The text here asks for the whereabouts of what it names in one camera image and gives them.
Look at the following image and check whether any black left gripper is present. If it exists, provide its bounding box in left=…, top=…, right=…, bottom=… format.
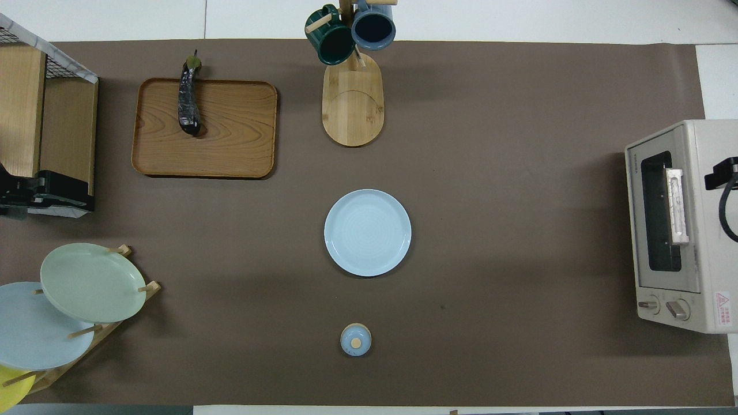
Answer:
left=9, top=171, right=95, bottom=210

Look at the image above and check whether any beige toaster oven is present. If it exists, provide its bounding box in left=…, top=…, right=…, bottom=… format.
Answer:
left=624, top=119, right=738, bottom=334

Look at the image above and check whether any dark purple eggplant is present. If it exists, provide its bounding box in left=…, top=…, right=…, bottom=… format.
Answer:
left=178, top=51, right=203, bottom=137

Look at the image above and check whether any light blue round plate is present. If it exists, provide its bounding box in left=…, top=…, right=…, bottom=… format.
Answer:
left=323, top=189, right=413, bottom=278

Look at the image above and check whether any marble print paper strip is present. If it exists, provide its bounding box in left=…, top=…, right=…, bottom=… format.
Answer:
left=26, top=203, right=93, bottom=219

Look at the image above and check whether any wooden shelf unit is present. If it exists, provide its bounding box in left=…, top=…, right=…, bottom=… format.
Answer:
left=0, top=43, right=99, bottom=199

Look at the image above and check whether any pale green plate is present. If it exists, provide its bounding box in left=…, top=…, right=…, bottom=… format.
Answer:
left=40, top=243, right=148, bottom=325

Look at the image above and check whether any wooden plate rack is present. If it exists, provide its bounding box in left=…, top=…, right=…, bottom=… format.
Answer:
left=23, top=245, right=162, bottom=396

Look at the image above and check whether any light blue racked plate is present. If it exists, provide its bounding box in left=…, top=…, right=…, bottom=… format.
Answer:
left=0, top=281, right=96, bottom=371

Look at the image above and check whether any rectangular wooden tray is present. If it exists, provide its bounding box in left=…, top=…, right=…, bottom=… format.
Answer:
left=131, top=78, right=278, bottom=180

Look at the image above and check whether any yellow plate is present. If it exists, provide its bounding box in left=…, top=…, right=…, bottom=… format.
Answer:
left=0, top=364, right=37, bottom=414

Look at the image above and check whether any brown table mat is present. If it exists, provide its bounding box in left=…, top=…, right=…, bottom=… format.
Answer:
left=0, top=39, right=735, bottom=408

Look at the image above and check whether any wooden mug tree stand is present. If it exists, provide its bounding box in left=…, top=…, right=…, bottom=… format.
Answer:
left=306, top=0, right=398, bottom=148

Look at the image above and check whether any dark green mug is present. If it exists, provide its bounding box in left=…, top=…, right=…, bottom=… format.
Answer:
left=304, top=5, right=357, bottom=66

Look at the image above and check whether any small blue lidded jar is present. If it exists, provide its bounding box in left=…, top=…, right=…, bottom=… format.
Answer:
left=340, top=323, right=372, bottom=357

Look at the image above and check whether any blue mug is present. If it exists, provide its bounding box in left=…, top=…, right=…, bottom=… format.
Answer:
left=351, top=0, right=397, bottom=51

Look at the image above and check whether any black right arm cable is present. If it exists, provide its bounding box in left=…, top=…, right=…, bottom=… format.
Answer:
left=719, top=172, right=738, bottom=243

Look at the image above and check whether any black wire mesh basket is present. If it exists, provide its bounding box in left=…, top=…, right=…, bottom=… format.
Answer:
left=0, top=26, right=82, bottom=80

